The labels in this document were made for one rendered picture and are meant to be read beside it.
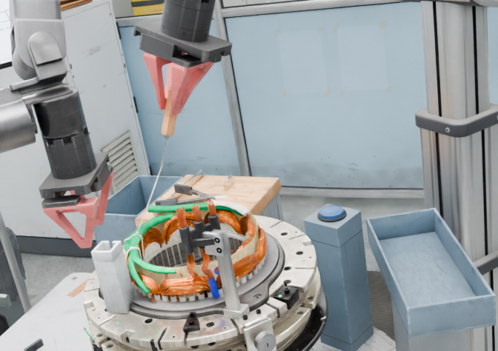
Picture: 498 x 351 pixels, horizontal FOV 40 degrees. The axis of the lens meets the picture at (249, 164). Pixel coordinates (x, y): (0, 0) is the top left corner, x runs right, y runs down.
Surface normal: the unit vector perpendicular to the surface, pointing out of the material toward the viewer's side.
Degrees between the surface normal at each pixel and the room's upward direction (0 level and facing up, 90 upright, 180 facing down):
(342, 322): 90
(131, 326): 0
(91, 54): 90
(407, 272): 0
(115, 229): 90
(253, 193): 0
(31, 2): 67
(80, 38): 90
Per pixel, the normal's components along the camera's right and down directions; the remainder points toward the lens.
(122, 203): 0.90, 0.02
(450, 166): -0.85, 0.32
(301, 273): -0.15, -0.92
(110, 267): -0.28, 0.40
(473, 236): 0.51, 0.25
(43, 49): 0.41, -0.13
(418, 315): 0.04, 0.37
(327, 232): -0.66, 0.37
